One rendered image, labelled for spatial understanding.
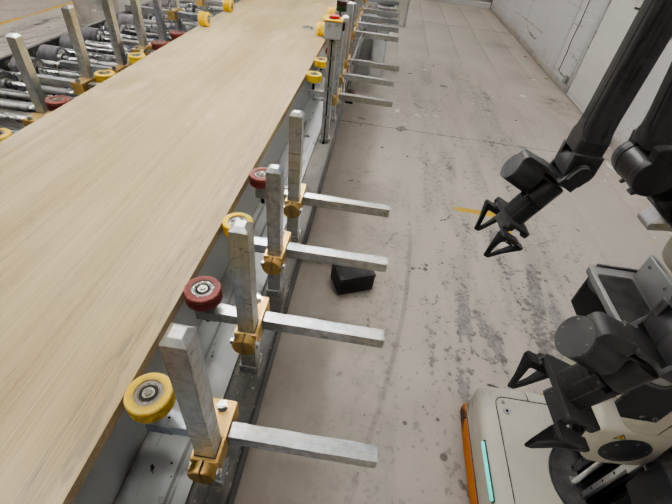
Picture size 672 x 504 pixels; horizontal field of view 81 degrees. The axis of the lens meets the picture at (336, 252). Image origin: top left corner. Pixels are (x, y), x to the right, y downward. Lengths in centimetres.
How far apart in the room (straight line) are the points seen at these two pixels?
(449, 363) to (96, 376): 154
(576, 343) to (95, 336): 81
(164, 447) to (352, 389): 96
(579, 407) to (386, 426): 117
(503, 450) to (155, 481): 105
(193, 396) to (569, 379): 53
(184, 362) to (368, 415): 130
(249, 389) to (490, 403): 93
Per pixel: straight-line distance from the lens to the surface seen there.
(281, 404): 177
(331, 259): 109
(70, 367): 88
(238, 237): 70
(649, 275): 101
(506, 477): 152
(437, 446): 179
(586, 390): 66
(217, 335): 119
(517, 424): 162
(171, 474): 104
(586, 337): 59
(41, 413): 85
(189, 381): 58
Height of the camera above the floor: 157
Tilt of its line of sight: 41 degrees down
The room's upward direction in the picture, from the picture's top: 8 degrees clockwise
